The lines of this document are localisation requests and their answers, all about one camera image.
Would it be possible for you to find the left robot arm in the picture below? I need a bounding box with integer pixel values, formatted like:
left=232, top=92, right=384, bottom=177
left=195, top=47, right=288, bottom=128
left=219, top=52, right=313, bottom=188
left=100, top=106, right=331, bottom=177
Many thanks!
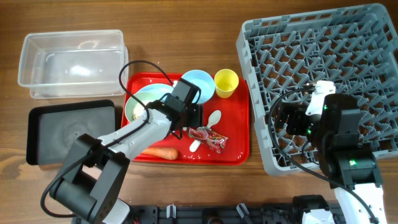
left=43, top=78, right=201, bottom=223

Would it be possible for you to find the light blue bowl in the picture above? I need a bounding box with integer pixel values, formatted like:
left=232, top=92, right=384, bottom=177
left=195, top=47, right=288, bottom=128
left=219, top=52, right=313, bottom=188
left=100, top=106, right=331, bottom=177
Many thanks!
left=182, top=70, right=215, bottom=104

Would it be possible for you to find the white plastic spoon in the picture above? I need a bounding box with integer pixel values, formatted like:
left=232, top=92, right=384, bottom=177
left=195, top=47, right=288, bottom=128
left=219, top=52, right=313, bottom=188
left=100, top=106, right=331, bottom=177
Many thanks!
left=189, top=110, right=221, bottom=152

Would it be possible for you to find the light blue plate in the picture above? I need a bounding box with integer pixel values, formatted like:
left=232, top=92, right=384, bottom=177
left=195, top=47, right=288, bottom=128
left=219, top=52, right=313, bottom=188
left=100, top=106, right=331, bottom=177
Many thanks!
left=137, top=83, right=174, bottom=98

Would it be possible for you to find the orange carrot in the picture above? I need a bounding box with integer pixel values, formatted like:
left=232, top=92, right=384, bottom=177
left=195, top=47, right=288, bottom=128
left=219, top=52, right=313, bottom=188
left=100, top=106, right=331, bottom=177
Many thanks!
left=142, top=147, right=178, bottom=160

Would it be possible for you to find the grey dishwasher rack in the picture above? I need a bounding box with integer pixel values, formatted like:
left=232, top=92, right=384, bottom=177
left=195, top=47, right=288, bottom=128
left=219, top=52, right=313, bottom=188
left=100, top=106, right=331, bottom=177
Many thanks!
left=236, top=4, right=397, bottom=176

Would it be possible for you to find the yellow plastic cup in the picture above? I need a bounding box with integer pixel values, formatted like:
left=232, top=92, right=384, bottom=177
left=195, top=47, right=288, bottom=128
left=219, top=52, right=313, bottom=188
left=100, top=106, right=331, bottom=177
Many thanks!
left=214, top=69, right=239, bottom=98

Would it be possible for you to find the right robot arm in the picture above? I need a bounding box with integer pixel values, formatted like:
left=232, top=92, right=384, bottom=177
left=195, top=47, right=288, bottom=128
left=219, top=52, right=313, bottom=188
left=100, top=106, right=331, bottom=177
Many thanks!
left=269, top=93, right=387, bottom=223

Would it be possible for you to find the red snack wrapper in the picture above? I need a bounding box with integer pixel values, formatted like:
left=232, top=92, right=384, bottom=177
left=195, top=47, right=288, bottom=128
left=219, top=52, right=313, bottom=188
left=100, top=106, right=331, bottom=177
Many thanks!
left=188, top=126, right=228, bottom=154

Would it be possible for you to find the green bowl with food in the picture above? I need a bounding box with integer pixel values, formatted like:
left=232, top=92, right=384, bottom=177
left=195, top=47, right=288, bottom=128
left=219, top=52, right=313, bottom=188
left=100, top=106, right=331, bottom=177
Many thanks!
left=124, top=91, right=156, bottom=122

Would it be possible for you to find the clear plastic bin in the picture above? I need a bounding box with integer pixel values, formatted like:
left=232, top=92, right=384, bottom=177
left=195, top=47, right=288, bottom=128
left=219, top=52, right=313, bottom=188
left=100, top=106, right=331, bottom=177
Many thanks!
left=17, top=29, right=129, bottom=99

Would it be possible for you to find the black plastic tray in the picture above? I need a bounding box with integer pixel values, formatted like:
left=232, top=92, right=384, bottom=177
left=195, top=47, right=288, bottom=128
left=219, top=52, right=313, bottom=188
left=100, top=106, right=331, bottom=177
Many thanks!
left=26, top=100, right=116, bottom=166

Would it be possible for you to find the red serving tray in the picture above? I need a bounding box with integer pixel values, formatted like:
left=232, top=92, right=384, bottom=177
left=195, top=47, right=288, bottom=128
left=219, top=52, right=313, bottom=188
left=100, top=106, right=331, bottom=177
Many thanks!
left=135, top=78, right=250, bottom=166

